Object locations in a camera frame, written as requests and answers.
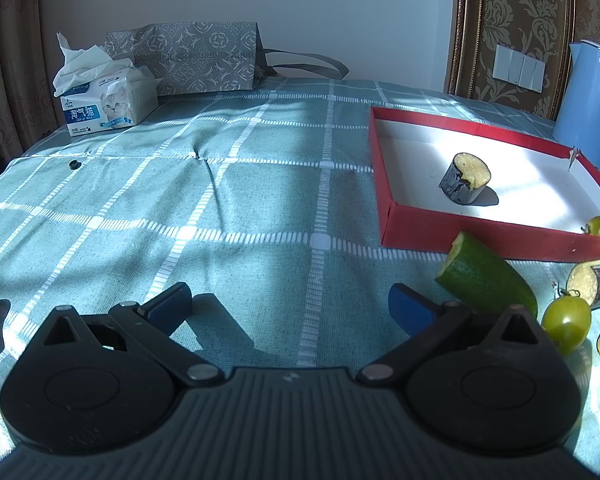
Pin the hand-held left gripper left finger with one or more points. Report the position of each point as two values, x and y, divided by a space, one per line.
172 306

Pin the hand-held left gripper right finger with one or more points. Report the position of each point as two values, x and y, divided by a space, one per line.
409 310

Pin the red cardboard box lid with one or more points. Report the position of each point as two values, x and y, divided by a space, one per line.
420 237

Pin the green cucumber piece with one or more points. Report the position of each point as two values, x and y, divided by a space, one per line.
485 277

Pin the eggplant piece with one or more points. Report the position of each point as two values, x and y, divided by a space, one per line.
462 180
587 282

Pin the large green tomato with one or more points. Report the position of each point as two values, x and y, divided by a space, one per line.
566 322

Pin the teal checked tablecloth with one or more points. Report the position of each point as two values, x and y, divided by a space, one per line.
230 210

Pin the white tissue pack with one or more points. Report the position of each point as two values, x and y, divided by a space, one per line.
110 105

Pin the grey patterned gift bag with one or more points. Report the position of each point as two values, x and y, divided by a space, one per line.
195 55

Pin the blue electric kettle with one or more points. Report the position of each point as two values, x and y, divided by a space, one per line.
587 105

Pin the brown patterned curtain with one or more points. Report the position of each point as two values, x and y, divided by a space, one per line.
5 60

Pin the white wall switch panel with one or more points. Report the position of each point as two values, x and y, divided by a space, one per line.
519 67

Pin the dark wooden wall moulding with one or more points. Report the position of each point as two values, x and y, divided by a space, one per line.
460 20

